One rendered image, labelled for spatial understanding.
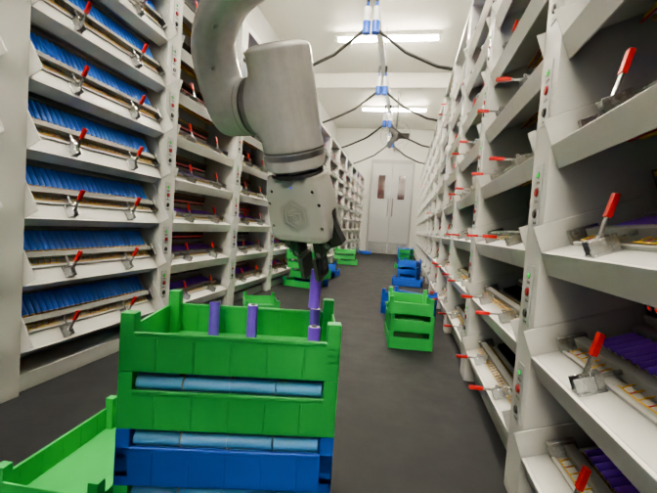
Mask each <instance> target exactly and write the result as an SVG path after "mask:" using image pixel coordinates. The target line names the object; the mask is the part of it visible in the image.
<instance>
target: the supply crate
mask: <svg viewBox="0 0 657 493"><path fill-rule="evenodd" d="M333 310H334V299H333V298H324V303H323V311H321V313H320V327H321V334H320V341H313V340H307V338H308V327H309V321H310V310H298V309H282V308H266V307H258V316H257V333H256V337H246V322H247V306H233V305H220V320H219V336H209V335H208V321H209V304H199V303H183V290H175V289H173V290H171V291H169V303H168V305H166V306H164V307H162V308H161V309H159V310H157V311H155V312H154V313H153V314H151V315H149V316H147V317H145V318H143V319H142V320H141V311H140V310H126V311H124V312H122V313H121V314H120V332H119V353H118V371H126V372H145V373H165V374H183V375H203V376H222V377H241V378H260V379H279V380H299V381H336V382H338V374H339V360H340V346H341V333H342V325H341V323H340V322H335V320H334V316H333Z"/></svg>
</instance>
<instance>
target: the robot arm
mask: <svg viewBox="0 0 657 493"><path fill-rule="evenodd" d="M264 1H265V0H200V1H199V4H198V6H197V11H196V14H195V18H194V22H193V26H192V33H191V53H192V60H193V65H194V69H195V73H196V77H197V83H198V86H199V89H200V92H201V95H202V98H203V100H204V103H205V106H206V109H207V111H208V114H209V116H210V118H211V120H212V122H213V123H214V125H215V126H216V128H217V129H218V130H219V131H220V132H222V133H223V134H225V135H228V136H235V137H239V136H254V135H258V136H259V137H260V139H261V142H262V146H263V151H264V156H263V161H264V163H266V166H267V170H268V171H269V172H271V173H272V174H270V175H268V176H267V203H268V211H269V218H270V224H271V229H272V233H273V236H274V237H275V239H277V240H278V241H280V242H282V243H285V244H286V245H287V246H288V247H289V248H290V249H291V250H292V254H293V255H294V256H295V257H297V261H298V267H299V271H300V274H301V279H302V280H306V279H307V278H308V277H309V276H310V275H311V269H314V274H315V280H316V281H317V282H320V281H321V280H322V279H323V278H324V277H325V276H326V274H327V273H328V272H329V263H328V257H327V252H328V251H329V250H330V249H331V248H333V247H338V246H341V245H342V244H343V243H344V242H345V241H346V238H345V236H344V234H343V232H342V230H341V228H340V216H339V210H338V204H337V199H336V195H335V191H334V187H333V185H332V182H331V179H330V176H329V172H328V170H327V169H324V166H323V164H325V163H326V155H325V147H324V140H323V132H322V125H321V119H320V111H319V104H318V96H317V89H316V82H315V74H314V68H313V60H312V53H311V46H310V43H309V42H307V41H305V40H296V39H293V40H282V41H274V42H268V43H263V44H259V45H255V46H253V47H250V48H248V49H247V50H246V51H245V52H244V57H245V62H246V67H247V77H242V75H241V70H240V65H239V60H238V53H237V43H238V36H239V32H240V29H241V25H242V23H243V21H244V19H245V18H246V16H247V15H248V14H249V13H250V12H251V11H252V10H253V9H254V8H255V7H256V6H258V5H259V4H261V3H262V2H264ZM307 243H310V244H313V249H314V254H315V257H314V258H313V257H312V251H311V249H308V248H307V247H308V246H307Z"/></svg>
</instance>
